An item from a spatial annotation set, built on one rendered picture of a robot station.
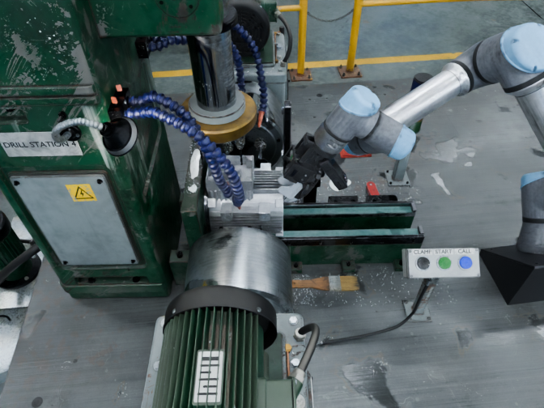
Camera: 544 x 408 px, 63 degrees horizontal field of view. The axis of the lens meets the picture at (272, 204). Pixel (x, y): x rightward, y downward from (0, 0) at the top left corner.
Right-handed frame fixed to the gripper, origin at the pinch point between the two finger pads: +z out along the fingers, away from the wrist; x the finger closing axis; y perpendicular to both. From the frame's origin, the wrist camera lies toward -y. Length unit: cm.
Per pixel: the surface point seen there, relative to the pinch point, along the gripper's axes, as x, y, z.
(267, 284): 29.7, 8.0, -1.9
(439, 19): -330, -191, 16
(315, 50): -277, -85, 77
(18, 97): 12, 63, -10
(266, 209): 2.5, 4.6, 4.1
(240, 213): 2.6, 10.0, 8.6
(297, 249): 1.2, -12.7, 16.8
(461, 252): 17.8, -34.9, -19.4
